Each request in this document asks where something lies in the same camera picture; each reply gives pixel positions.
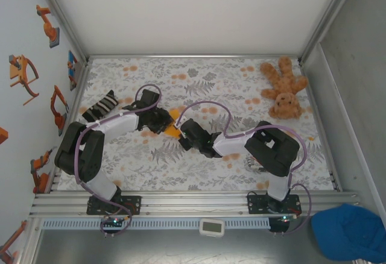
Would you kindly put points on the thin aluminium frame rail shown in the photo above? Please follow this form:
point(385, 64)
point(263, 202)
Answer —
point(193, 56)

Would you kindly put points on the orange block wall sticker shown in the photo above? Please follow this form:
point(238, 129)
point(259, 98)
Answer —
point(3, 136)

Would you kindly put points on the small circuit board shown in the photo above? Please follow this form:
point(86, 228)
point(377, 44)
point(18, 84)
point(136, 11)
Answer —
point(114, 221)
point(288, 218)

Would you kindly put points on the floral print tablecloth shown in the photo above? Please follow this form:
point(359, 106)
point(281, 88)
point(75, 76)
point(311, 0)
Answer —
point(181, 179)

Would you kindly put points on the aluminium frame post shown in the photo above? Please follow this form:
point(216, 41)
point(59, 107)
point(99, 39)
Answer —
point(60, 14)
point(328, 14)

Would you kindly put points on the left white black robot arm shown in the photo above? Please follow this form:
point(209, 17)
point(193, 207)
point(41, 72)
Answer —
point(120, 125)

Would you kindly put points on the blue cap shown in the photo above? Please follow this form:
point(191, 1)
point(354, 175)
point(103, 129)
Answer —
point(346, 231)

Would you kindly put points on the orange paper sheet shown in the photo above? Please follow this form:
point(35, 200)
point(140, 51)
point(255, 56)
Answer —
point(173, 115)

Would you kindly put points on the brown teddy bear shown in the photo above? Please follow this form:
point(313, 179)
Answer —
point(283, 80)

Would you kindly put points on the orange gripper wall sticker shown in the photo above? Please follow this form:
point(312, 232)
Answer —
point(18, 71)
point(13, 240)

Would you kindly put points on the aluminium side rail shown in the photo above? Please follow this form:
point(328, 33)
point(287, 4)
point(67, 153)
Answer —
point(77, 98)
point(316, 107)

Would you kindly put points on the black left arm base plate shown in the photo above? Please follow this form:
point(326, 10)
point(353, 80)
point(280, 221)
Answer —
point(135, 200)

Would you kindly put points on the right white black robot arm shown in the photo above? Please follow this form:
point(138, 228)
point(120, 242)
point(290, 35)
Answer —
point(232, 145)

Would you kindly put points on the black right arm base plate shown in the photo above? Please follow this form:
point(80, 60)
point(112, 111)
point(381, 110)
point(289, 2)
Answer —
point(254, 203)

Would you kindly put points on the blue orange machine wall sticker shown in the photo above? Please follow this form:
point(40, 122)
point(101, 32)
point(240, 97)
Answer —
point(71, 65)

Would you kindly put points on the wide aluminium table rail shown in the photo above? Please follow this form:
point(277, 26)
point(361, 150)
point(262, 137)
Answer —
point(196, 203)

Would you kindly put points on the small printed cardboard box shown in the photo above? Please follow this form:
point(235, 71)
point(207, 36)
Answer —
point(251, 164)

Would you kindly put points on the black white striped sock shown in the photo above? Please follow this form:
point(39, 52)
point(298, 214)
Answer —
point(102, 105)

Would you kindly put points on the white digital timer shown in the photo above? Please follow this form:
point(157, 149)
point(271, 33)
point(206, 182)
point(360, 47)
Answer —
point(211, 227)

